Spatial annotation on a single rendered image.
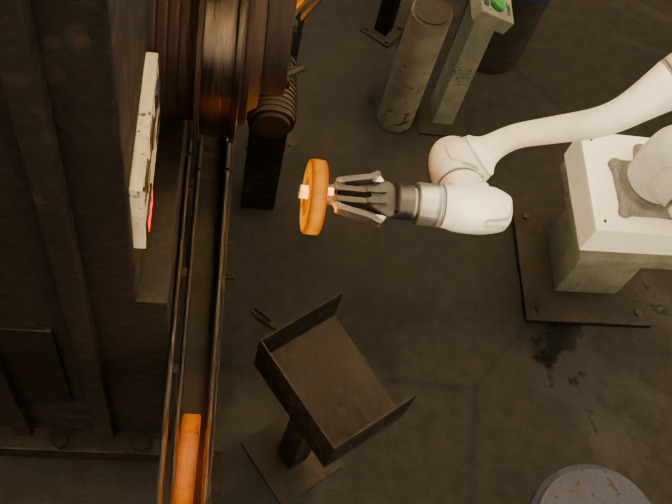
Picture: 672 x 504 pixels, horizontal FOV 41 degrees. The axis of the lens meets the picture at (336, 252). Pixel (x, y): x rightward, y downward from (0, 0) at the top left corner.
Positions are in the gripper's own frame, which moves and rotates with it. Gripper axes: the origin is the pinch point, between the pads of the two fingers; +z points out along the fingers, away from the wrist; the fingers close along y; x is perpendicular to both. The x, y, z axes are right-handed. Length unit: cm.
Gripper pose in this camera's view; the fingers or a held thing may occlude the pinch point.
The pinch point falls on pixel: (316, 192)
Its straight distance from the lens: 184.0
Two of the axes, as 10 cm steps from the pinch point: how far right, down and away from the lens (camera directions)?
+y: 0.0, -8.9, 4.7
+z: -9.8, -0.9, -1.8
